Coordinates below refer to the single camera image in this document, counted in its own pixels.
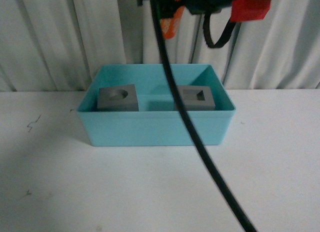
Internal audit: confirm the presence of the gray cube with square hole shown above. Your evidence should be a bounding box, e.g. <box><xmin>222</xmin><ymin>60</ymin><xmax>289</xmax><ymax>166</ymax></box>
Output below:
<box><xmin>177</xmin><ymin>85</ymin><xmax>216</xmax><ymax>111</ymax></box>

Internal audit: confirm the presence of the gray cube with round hole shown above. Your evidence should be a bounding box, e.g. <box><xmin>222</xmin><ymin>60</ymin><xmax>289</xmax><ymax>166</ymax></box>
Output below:
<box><xmin>97</xmin><ymin>84</ymin><xmax>139</xmax><ymax>112</ymax></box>

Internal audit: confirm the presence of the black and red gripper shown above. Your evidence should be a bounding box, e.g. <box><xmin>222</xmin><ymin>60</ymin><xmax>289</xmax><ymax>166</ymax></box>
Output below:
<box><xmin>136</xmin><ymin>0</ymin><xmax>272</xmax><ymax>23</ymax></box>

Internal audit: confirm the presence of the black cable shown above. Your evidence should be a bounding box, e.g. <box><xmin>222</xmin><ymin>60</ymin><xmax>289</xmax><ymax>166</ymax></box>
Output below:
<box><xmin>149</xmin><ymin>0</ymin><xmax>258</xmax><ymax>232</ymax></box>

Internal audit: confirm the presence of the orange cylinder part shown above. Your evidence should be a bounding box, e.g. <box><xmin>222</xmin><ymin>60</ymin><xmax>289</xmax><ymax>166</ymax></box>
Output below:
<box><xmin>160</xmin><ymin>6</ymin><xmax>185</xmax><ymax>40</ymax></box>

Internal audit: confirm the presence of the black strap loop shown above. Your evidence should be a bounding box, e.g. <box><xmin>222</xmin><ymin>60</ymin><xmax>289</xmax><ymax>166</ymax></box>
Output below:
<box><xmin>202</xmin><ymin>13</ymin><xmax>237</xmax><ymax>49</ymax></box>

